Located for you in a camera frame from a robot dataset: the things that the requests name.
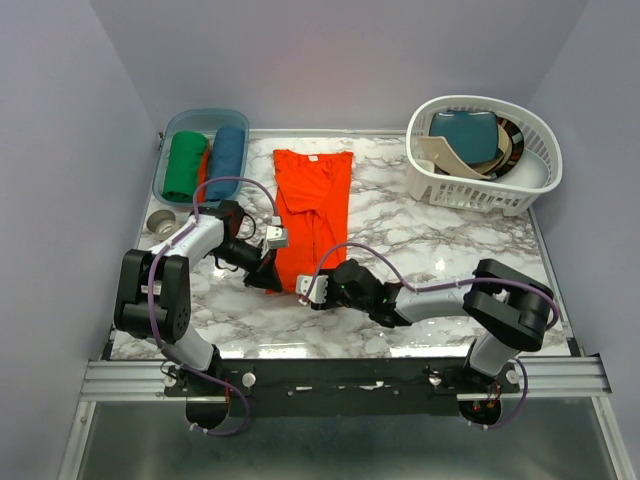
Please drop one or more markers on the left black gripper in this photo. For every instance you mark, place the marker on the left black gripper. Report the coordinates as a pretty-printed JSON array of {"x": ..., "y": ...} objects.
[{"x": 266, "y": 275}]

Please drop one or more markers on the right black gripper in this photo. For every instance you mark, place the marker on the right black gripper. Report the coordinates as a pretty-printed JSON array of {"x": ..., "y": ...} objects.
[{"x": 329, "y": 303}]

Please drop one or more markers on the orange t shirt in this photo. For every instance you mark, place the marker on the orange t shirt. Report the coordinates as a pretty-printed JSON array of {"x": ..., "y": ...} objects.
[
  {"x": 202, "y": 175},
  {"x": 313, "y": 192}
]

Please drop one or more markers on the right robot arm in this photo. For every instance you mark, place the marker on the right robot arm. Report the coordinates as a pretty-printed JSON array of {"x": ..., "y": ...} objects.
[{"x": 514, "y": 309}]

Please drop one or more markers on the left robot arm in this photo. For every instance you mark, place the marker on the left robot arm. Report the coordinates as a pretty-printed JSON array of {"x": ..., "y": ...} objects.
[{"x": 153, "y": 300}]

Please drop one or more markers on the tape roll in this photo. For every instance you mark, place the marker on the tape roll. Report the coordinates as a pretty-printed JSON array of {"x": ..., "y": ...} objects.
[{"x": 162, "y": 224}]

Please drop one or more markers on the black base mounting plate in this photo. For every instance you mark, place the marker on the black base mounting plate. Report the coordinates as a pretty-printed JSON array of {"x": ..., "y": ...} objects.
[{"x": 342, "y": 387}]

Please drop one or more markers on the rolled orange t shirt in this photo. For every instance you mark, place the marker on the rolled orange t shirt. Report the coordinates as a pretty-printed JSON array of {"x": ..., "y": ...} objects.
[{"x": 202, "y": 175}]

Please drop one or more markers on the rolled blue t shirt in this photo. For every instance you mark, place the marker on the rolled blue t shirt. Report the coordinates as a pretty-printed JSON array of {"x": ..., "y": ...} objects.
[{"x": 227, "y": 159}]

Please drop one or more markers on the rolled green t shirt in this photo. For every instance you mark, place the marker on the rolled green t shirt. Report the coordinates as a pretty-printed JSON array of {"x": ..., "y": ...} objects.
[{"x": 185, "y": 153}]

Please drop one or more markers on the clear blue plastic bin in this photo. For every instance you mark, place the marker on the clear blue plastic bin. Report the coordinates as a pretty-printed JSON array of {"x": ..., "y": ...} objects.
[{"x": 207, "y": 122}]

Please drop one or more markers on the beige garment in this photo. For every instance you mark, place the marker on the beige garment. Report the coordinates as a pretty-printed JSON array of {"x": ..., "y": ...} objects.
[{"x": 439, "y": 156}]

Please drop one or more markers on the teal folded garment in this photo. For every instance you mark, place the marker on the teal folded garment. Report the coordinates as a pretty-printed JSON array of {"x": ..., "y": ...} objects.
[{"x": 473, "y": 135}]

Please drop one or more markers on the white laundry basket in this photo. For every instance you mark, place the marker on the white laundry basket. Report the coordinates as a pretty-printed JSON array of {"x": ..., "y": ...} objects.
[{"x": 539, "y": 170}]

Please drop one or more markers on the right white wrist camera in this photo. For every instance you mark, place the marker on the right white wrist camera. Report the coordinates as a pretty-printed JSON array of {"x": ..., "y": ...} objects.
[{"x": 312, "y": 290}]

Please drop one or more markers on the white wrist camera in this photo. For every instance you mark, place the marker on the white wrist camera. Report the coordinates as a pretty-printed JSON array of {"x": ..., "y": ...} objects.
[
  {"x": 312, "y": 290},
  {"x": 276, "y": 237}
]

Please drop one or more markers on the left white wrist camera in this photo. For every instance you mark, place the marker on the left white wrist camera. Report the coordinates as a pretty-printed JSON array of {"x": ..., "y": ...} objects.
[{"x": 276, "y": 237}]

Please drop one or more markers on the aluminium rail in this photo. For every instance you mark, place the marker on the aluminium rail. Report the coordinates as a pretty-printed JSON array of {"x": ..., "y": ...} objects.
[{"x": 548, "y": 377}]

